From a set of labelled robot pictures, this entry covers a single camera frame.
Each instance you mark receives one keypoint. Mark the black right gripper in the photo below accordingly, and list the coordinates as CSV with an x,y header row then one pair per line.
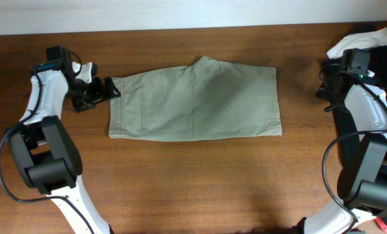
x,y
326,90

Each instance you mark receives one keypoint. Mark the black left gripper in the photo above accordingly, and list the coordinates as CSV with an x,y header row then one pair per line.
x,y
95,94

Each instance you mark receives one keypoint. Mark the khaki green shorts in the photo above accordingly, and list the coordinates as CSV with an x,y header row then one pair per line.
x,y
208,100

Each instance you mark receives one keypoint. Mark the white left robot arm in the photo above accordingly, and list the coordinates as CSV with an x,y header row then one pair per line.
x,y
44,153

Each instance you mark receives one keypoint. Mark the black folded garment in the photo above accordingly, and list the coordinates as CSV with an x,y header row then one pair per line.
x,y
375,107

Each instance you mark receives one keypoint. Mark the white folded garment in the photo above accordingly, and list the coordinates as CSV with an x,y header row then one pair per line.
x,y
362,40

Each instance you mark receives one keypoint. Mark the red object at corner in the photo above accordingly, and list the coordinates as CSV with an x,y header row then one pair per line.
x,y
381,224

